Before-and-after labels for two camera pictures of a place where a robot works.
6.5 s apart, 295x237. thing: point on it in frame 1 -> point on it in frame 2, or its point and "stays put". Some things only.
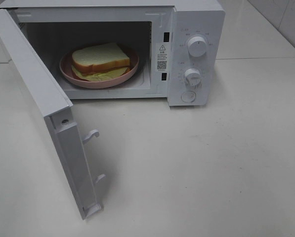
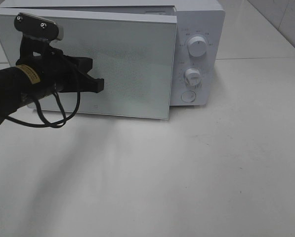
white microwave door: x=57 y=109 -> x=135 y=56
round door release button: x=188 y=96 stays put
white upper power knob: x=197 y=46 stays put
